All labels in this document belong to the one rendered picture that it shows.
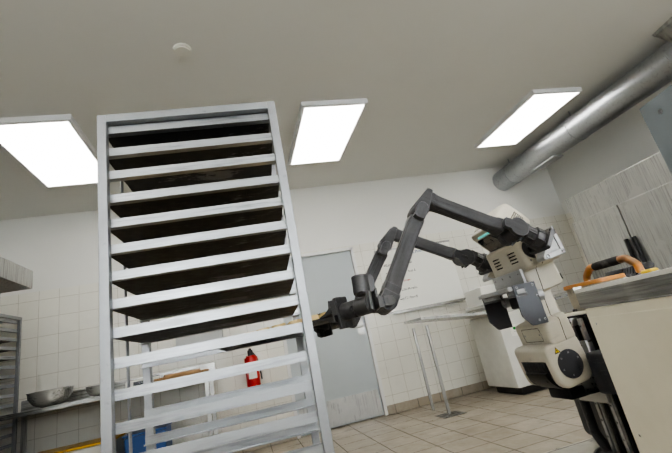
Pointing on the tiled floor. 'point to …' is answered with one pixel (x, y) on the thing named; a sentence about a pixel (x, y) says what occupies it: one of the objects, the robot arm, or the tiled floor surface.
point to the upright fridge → (627, 216)
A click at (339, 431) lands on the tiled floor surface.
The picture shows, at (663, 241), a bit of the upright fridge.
